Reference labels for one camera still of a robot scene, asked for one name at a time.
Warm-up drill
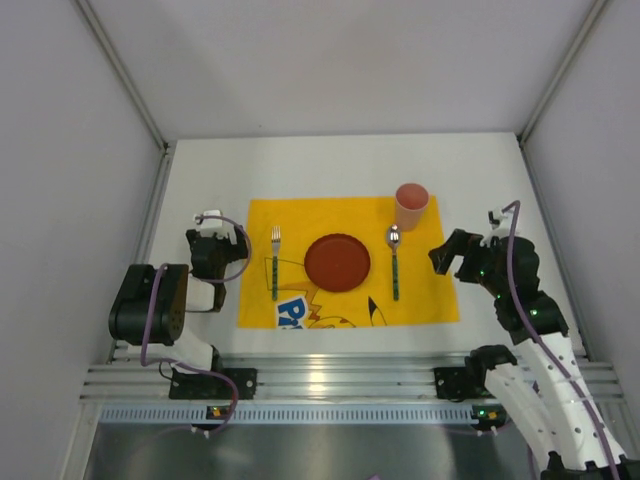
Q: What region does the aluminium mounting rail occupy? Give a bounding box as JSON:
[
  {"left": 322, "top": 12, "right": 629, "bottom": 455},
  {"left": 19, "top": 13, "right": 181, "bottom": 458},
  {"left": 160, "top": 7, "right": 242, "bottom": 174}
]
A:
[{"left": 79, "top": 352, "right": 624, "bottom": 401}]

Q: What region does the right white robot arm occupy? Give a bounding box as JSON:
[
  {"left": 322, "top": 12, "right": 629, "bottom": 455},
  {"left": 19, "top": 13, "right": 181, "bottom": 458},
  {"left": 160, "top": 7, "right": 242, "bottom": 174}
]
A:
[{"left": 429, "top": 201, "right": 639, "bottom": 479}]

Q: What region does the yellow printed cloth placemat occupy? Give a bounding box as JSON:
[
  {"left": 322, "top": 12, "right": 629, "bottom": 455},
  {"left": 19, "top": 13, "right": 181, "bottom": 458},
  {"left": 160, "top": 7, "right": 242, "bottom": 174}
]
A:
[{"left": 238, "top": 197, "right": 460, "bottom": 329}]

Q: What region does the left aluminium corner post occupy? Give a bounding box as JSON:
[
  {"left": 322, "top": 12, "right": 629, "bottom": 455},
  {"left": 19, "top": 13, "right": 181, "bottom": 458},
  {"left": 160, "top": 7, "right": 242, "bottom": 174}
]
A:
[{"left": 74, "top": 0, "right": 171, "bottom": 151}]

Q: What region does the pink plastic cup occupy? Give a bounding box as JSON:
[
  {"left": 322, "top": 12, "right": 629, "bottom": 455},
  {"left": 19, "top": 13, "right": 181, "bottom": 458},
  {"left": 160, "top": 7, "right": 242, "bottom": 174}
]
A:
[{"left": 395, "top": 183, "right": 430, "bottom": 232}]

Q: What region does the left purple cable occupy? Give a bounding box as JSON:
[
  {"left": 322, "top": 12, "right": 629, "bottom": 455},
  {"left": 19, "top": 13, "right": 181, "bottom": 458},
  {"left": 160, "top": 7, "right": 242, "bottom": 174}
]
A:
[{"left": 139, "top": 215, "right": 253, "bottom": 441}]

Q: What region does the perforated grey cable duct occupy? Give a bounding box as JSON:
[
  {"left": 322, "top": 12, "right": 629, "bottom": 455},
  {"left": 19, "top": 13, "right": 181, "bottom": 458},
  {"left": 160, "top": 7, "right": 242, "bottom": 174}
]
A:
[{"left": 99, "top": 403, "right": 506, "bottom": 426}]

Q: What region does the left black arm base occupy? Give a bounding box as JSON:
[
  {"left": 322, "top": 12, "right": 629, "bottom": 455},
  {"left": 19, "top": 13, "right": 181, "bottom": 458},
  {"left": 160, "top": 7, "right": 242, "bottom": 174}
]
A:
[{"left": 168, "top": 368, "right": 258, "bottom": 400}]

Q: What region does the right aluminium corner post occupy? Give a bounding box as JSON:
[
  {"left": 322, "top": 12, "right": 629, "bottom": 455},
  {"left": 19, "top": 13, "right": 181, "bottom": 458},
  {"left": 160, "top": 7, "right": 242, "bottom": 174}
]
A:
[{"left": 517, "top": 0, "right": 614, "bottom": 146}]

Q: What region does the fork with green handle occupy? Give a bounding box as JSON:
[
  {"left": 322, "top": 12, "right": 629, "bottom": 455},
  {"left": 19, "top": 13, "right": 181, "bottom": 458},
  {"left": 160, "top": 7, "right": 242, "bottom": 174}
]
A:
[{"left": 271, "top": 226, "right": 281, "bottom": 301}]

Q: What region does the aluminium corner post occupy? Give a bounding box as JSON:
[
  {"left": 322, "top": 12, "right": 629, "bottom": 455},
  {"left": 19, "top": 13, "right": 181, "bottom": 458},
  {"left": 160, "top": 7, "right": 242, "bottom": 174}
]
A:
[
  {"left": 517, "top": 0, "right": 614, "bottom": 146},
  {"left": 74, "top": 0, "right": 171, "bottom": 151}
]

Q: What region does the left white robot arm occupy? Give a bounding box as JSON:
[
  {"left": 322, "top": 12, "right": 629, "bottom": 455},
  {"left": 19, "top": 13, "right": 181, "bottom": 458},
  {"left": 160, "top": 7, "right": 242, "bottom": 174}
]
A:
[{"left": 108, "top": 210, "right": 252, "bottom": 375}]

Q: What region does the red round plate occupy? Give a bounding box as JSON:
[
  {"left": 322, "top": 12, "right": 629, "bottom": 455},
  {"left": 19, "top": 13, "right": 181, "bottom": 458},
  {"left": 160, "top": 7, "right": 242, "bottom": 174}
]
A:
[{"left": 304, "top": 233, "right": 371, "bottom": 293}]

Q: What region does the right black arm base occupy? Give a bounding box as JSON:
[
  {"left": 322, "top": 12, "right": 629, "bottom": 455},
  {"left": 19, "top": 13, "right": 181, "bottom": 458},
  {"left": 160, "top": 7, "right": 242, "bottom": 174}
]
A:
[{"left": 433, "top": 345, "right": 517, "bottom": 403}]

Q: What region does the spoon with green handle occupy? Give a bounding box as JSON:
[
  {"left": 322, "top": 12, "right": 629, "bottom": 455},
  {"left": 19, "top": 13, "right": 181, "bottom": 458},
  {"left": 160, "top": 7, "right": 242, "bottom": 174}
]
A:
[{"left": 386, "top": 224, "right": 401, "bottom": 301}]

